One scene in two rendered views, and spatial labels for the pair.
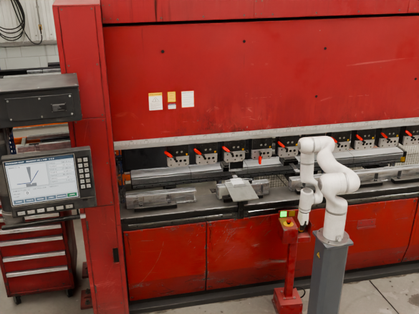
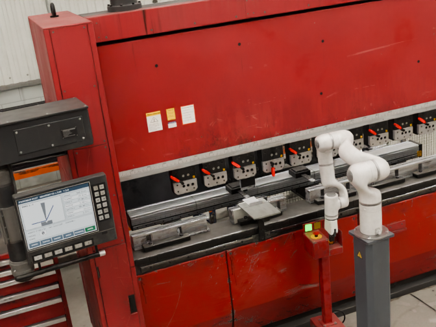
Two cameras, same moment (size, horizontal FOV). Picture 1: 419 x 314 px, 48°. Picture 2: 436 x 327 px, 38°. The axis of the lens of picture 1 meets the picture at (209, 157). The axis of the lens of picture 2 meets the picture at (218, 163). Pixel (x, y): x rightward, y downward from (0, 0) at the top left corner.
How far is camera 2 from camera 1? 0.77 m
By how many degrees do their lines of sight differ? 8
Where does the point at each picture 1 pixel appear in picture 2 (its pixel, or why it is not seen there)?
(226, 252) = (251, 283)
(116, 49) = (107, 69)
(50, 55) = not seen: outside the picture
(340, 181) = (370, 168)
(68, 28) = (61, 50)
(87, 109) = not seen: hidden behind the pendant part
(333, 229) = (372, 222)
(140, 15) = (130, 30)
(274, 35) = (268, 34)
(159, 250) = (178, 293)
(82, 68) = (79, 92)
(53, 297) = not seen: outside the picture
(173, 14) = (163, 24)
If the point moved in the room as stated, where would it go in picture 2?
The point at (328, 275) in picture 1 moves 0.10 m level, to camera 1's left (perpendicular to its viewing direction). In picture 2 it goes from (374, 275) to (357, 278)
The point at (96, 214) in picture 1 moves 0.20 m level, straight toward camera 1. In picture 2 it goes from (107, 257) to (117, 272)
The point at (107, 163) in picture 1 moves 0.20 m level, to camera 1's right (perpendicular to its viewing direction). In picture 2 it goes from (114, 195) to (150, 189)
